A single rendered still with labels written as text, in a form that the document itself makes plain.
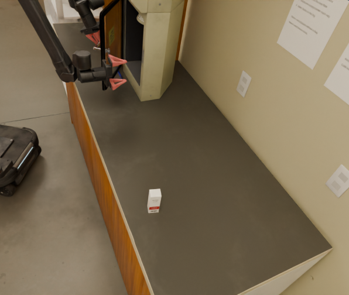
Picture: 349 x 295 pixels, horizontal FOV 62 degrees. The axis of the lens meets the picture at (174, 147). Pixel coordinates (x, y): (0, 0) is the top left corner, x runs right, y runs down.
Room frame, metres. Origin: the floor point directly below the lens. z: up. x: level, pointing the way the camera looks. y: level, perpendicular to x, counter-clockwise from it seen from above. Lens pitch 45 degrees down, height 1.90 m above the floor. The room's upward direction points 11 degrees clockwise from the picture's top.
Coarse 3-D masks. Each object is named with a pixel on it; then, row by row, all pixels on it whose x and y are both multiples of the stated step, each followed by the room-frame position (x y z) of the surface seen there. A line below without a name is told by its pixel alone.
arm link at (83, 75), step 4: (76, 68) 1.01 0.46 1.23; (80, 72) 1.00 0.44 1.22; (84, 72) 1.01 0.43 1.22; (88, 72) 1.02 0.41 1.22; (92, 72) 1.04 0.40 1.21; (80, 76) 1.00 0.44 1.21; (84, 76) 1.00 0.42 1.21; (88, 76) 1.01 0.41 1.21; (92, 76) 1.02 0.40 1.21; (80, 80) 1.00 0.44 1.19; (84, 80) 1.00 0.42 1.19; (88, 80) 1.01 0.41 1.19; (92, 80) 1.01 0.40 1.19
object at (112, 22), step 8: (120, 0) 1.47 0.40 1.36; (104, 8) 1.27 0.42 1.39; (112, 8) 1.36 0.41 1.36; (120, 8) 1.47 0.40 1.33; (104, 16) 1.25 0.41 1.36; (112, 16) 1.36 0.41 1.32; (120, 16) 1.47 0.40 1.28; (104, 24) 1.25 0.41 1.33; (112, 24) 1.35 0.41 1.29; (120, 24) 1.47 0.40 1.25; (112, 32) 1.35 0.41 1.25; (120, 32) 1.47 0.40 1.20; (112, 40) 1.35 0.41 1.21; (120, 40) 1.47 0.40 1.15; (112, 48) 1.35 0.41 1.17; (120, 48) 1.47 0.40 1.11; (120, 56) 1.47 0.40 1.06; (112, 72) 1.35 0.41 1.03
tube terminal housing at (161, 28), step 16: (128, 0) 1.47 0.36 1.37; (160, 0) 1.29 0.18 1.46; (176, 0) 1.38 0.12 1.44; (144, 16) 1.28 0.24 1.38; (160, 16) 1.29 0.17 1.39; (176, 16) 1.42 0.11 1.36; (144, 32) 1.27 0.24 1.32; (160, 32) 1.30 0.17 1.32; (176, 32) 1.45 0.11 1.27; (144, 48) 1.26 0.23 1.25; (160, 48) 1.30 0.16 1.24; (176, 48) 1.50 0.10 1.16; (144, 64) 1.26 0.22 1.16; (160, 64) 1.31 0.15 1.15; (144, 80) 1.26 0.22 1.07; (160, 80) 1.31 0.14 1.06; (144, 96) 1.27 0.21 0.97; (160, 96) 1.33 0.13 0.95
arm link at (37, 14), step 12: (24, 0) 1.02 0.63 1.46; (36, 0) 1.05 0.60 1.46; (36, 12) 1.02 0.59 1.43; (36, 24) 1.02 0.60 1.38; (48, 24) 1.04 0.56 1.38; (48, 36) 1.01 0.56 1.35; (48, 48) 1.01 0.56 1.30; (60, 48) 1.03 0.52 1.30; (60, 60) 1.00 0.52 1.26; (60, 72) 0.99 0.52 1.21; (72, 72) 1.01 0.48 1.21
